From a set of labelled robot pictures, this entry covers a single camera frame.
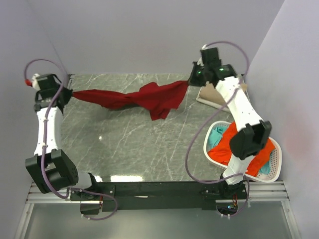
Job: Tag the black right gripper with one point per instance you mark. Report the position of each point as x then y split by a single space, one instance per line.
192 79

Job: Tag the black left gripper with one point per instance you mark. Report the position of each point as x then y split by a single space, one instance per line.
68 93

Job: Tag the red t shirt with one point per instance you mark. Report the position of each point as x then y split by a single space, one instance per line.
158 100

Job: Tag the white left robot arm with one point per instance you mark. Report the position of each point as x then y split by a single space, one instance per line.
50 167

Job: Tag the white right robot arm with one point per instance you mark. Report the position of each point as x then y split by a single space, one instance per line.
252 131

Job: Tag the beige folded t shirt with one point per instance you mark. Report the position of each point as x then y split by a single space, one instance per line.
209 93

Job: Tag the white folded t shirt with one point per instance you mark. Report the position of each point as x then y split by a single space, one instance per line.
207 102

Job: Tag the teal t shirt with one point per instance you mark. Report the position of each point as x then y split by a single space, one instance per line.
216 135

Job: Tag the white laundry basket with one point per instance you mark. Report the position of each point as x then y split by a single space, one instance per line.
267 174

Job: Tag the orange t shirt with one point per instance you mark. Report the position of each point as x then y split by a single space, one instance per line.
221 153

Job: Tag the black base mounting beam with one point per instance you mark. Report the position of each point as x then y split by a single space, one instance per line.
157 195

